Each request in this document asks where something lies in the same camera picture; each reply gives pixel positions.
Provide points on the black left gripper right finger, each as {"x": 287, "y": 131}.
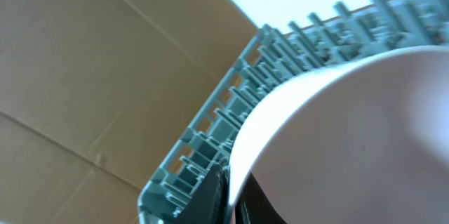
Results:
{"x": 253, "y": 207}

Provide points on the brown cardboard box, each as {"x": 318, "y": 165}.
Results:
{"x": 94, "y": 93}

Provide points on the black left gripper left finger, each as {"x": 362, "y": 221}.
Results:
{"x": 209, "y": 202}

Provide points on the grey dishwasher rack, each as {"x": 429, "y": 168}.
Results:
{"x": 269, "y": 60}

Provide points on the pink bowl with rice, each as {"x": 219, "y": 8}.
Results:
{"x": 363, "y": 142}

